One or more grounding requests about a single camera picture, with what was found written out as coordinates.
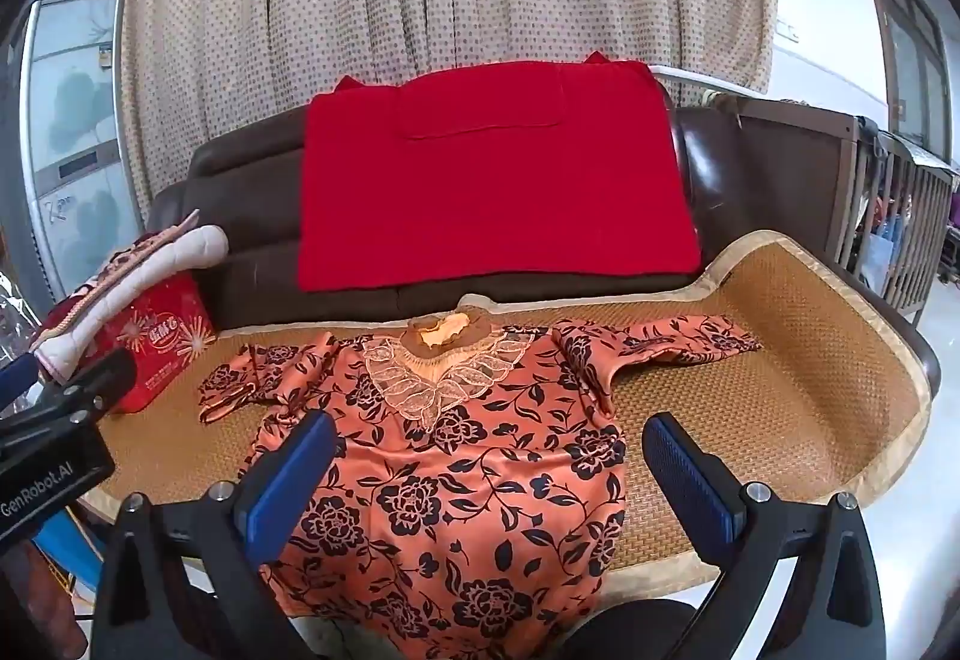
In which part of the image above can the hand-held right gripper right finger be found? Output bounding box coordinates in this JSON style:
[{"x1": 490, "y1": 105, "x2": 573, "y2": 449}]
[{"x1": 641, "y1": 411, "x2": 890, "y2": 660}]

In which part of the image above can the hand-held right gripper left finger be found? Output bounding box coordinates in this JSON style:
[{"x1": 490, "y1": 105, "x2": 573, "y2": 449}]
[{"x1": 90, "y1": 411, "x2": 338, "y2": 660}]

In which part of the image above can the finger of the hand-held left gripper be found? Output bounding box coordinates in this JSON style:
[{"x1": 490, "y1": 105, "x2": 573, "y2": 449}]
[{"x1": 0, "y1": 349, "x2": 140, "y2": 440}]

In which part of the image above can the orange floral shirt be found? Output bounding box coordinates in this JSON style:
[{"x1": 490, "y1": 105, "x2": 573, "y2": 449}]
[{"x1": 196, "y1": 306, "x2": 762, "y2": 660}]

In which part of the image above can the red tin box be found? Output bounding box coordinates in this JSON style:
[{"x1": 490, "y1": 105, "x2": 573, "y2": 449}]
[{"x1": 97, "y1": 274, "x2": 218, "y2": 415}]

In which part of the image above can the white quilted cloth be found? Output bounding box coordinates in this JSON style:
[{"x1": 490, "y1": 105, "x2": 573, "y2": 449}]
[{"x1": 30, "y1": 210, "x2": 230, "y2": 383}]

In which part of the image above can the woven rattan mat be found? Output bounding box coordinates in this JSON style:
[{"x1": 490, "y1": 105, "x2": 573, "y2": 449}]
[{"x1": 79, "y1": 232, "x2": 935, "y2": 590}]

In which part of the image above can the brown sofa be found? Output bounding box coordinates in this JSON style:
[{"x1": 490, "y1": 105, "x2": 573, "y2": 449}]
[{"x1": 146, "y1": 64, "x2": 942, "y2": 421}]

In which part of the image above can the wooden crib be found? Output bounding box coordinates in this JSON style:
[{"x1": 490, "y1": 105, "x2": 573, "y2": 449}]
[{"x1": 739, "y1": 97, "x2": 960, "y2": 327}]

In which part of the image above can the red cushion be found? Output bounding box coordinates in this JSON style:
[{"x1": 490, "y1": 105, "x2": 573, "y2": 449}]
[{"x1": 298, "y1": 51, "x2": 706, "y2": 292}]

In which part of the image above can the wooden framed door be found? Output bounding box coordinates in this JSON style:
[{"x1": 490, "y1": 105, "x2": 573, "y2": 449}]
[{"x1": 844, "y1": 0, "x2": 960, "y2": 151}]

